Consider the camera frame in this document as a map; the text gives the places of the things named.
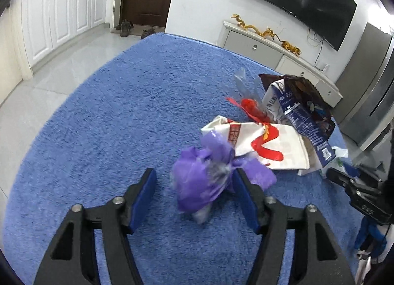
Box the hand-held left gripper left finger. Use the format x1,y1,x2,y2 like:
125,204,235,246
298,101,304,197
33,167,157,285

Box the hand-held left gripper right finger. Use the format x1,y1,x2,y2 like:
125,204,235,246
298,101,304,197
232,168,358,285

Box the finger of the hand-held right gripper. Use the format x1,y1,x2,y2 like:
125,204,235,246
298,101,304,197
326,162,382,190

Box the purple plastic bag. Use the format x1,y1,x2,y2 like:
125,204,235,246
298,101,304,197
171,131,277,224

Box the white blue milk carton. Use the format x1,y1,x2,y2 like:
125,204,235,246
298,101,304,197
262,79,337,168

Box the white paper bag red print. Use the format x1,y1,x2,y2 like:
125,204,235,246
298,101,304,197
201,115,324,177

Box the dark brown snack bag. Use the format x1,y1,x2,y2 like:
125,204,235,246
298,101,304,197
259,73,335,138

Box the clear red plastic wrapper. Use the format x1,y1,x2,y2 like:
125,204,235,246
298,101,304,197
226,68,279,125

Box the white green wrapper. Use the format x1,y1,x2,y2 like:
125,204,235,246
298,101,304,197
320,146,350,178

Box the blue cloth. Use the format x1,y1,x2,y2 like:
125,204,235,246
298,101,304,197
354,216,388,258

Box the blue rug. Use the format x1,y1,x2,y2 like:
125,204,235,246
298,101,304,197
1,32,367,285

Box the grey refrigerator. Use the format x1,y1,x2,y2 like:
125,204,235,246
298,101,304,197
334,22,394,150

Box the golden tiger figurine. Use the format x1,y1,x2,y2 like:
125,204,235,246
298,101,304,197
281,40,303,57

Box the white grey television cabinet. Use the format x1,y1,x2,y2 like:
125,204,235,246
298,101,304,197
217,20,343,107

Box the golden dragon figurine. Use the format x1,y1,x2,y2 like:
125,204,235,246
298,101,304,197
231,13,282,41

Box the white shoe cabinet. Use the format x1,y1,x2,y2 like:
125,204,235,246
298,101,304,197
21,0,110,68

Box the television cables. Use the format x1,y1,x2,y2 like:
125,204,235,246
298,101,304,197
306,28,327,68

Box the black wall television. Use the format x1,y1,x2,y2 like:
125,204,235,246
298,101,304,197
225,0,358,51

